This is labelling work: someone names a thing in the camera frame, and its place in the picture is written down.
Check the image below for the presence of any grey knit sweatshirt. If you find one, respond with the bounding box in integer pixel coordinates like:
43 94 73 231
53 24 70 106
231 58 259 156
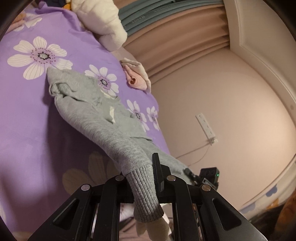
47 67 190 223

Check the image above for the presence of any white wall power outlet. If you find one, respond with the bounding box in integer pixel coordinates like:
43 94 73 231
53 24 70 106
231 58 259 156
196 113 218 145

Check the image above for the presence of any pink and cream folded garment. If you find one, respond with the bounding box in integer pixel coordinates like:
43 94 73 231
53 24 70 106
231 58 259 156
120 58 152 93

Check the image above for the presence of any white plush blanket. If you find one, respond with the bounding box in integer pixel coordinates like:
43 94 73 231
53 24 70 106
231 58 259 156
71 0 127 52

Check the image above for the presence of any purple floral bed sheet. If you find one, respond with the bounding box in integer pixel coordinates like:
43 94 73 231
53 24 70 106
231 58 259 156
1 3 168 240

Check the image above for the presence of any white charger cable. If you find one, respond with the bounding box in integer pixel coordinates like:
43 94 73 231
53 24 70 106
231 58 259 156
176 138 215 167

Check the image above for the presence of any teal pleated curtain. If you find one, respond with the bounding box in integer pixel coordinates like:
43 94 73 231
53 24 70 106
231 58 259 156
119 0 224 36

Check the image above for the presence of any white door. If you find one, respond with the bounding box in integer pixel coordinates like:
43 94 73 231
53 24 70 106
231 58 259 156
224 1 295 120

